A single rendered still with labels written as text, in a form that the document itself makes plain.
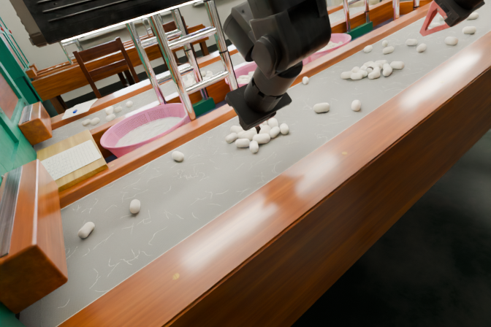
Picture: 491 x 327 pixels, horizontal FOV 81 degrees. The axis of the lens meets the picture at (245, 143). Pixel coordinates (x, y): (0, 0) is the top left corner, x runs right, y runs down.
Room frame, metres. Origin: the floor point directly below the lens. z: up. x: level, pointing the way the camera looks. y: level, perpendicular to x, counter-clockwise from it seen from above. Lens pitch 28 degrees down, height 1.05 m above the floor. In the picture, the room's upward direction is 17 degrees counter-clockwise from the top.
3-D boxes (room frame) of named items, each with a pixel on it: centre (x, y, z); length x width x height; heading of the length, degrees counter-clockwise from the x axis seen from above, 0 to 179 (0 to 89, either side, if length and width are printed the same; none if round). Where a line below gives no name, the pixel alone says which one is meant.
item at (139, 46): (1.06, 0.20, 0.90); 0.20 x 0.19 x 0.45; 117
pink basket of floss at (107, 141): (0.80, 0.26, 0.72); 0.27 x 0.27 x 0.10
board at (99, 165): (0.70, 0.46, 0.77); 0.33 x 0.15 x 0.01; 27
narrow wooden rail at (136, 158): (0.93, -0.35, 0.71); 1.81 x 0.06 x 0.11; 117
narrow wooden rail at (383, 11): (1.22, -0.20, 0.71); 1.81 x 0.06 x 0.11; 117
